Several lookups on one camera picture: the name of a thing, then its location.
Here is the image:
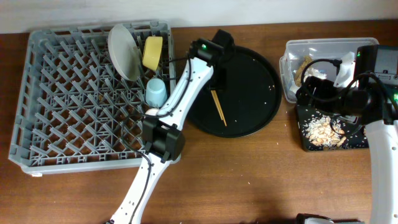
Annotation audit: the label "wooden chopstick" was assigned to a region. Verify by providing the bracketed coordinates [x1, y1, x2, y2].
[211, 90, 224, 121]
[211, 90, 227, 126]

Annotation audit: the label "white tissue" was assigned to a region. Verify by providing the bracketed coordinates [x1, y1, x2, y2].
[303, 67, 327, 82]

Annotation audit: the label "brown coffee stick wrapper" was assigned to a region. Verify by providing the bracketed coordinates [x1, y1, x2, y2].
[294, 55, 313, 87]

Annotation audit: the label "food leftovers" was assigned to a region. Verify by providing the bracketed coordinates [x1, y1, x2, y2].
[303, 116, 347, 149]

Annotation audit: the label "light blue plastic cup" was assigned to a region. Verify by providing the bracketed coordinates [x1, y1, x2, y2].
[146, 78, 167, 108]

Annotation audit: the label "pink plastic cup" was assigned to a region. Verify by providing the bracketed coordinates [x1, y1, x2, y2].
[146, 108, 159, 116]

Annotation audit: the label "yellow plastic bowl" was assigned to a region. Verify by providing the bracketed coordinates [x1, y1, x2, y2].
[142, 36, 163, 71]

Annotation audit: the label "grey round plate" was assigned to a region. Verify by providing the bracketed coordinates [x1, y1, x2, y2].
[108, 24, 142, 82]

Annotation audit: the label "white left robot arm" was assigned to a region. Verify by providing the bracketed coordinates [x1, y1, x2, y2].
[109, 29, 235, 223]

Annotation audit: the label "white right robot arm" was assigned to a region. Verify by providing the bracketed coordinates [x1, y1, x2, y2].
[296, 45, 397, 223]

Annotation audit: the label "grey dishwasher rack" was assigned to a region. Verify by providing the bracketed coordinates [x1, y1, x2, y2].
[8, 21, 176, 177]

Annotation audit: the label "round black tray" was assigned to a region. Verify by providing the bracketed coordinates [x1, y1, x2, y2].
[188, 46, 282, 138]

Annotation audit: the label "clear plastic bin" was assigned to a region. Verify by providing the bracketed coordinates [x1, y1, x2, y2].
[279, 37, 379, 104]

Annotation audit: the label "black rectangular tray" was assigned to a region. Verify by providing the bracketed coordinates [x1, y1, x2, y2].
[295, 105, 369, 152]

